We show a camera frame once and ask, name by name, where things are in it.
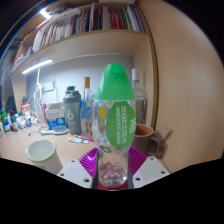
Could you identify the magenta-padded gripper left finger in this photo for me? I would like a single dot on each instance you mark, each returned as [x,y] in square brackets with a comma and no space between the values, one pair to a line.
[72,172]

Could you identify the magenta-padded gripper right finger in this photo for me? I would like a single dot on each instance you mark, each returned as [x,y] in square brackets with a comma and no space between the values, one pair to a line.
[150,170]

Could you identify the clear green-capped water bottle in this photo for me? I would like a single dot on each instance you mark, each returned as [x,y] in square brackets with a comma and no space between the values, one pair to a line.
[115,126]

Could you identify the brown mug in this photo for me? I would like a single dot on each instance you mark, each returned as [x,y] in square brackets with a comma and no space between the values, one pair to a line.
[143,140]

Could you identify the white tube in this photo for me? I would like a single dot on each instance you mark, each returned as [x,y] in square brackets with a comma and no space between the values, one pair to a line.
[78,140]

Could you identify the white cup with green rim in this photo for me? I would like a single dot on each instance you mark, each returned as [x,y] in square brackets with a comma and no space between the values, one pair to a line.
[41,155]

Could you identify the pink pen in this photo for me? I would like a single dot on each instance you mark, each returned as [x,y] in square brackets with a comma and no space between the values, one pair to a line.
[85,137]

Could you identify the light blue brush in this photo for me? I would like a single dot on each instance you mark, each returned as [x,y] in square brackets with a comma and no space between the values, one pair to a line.
[53,131]

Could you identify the blue and white carton box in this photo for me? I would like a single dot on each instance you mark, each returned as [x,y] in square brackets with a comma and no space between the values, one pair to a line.
[55,119]

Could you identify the grey shaker bottle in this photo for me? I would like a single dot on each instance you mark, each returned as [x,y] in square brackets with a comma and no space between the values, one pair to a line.
[72,113]

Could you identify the pink pouch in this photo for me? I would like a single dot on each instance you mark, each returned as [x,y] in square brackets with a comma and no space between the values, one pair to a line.
[45,111]

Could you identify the clear bottle with yellow cap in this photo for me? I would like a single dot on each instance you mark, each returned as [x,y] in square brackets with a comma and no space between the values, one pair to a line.
[87,106]

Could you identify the clear glass bottle white cap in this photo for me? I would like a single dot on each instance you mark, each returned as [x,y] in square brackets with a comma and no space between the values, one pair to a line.
[140,100]

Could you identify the red and white jar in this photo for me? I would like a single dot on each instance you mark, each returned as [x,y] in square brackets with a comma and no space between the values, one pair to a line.
[26,109]

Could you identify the green plastic bottle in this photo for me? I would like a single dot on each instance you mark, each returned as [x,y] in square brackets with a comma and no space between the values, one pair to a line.
[71,88]

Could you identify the white power strip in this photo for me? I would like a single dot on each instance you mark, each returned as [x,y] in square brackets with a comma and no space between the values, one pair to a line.
[48,86]

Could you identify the white LED light bar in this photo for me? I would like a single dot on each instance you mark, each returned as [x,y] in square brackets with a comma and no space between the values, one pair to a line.
[37,66]

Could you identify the wooden shelf unit with books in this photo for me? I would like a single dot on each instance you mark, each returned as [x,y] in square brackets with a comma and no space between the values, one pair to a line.
[83,23]

